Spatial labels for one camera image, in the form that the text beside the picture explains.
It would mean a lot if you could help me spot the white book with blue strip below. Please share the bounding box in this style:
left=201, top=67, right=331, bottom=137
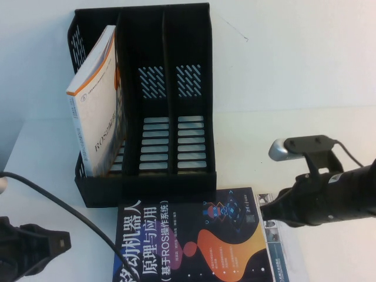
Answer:
left=256, top=192, right=291, bottom=282

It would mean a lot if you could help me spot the white orange ROS2 book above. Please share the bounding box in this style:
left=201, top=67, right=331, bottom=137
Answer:
left=65, top=25, right=127, bottom=179

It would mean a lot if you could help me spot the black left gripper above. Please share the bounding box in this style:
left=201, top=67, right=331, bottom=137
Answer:
left=0, top=216, right=72, bottom=282

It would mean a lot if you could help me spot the dark colourful robot book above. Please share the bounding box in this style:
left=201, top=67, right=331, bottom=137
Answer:
left=112, top=187, right=274, bottom=282

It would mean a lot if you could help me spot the black camera cable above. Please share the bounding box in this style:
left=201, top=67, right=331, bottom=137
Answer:
left=333, top=140, right=367, bottom=169
left=0, top=172, right=126, bottom=265

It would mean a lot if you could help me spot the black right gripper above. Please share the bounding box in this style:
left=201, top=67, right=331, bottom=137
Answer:
left=260, top=172, right=333, bottom=229

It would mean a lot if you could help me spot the black plastic book stand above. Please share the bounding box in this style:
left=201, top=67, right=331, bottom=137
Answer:
left=66, top=2, right=218, bottom=209

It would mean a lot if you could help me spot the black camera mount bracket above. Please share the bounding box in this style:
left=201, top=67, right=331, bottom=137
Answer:
left=284, top=134, right=344, bottom=177

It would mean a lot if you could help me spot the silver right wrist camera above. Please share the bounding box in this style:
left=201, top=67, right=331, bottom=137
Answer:
left=268, top=137, right=299, bottom=162

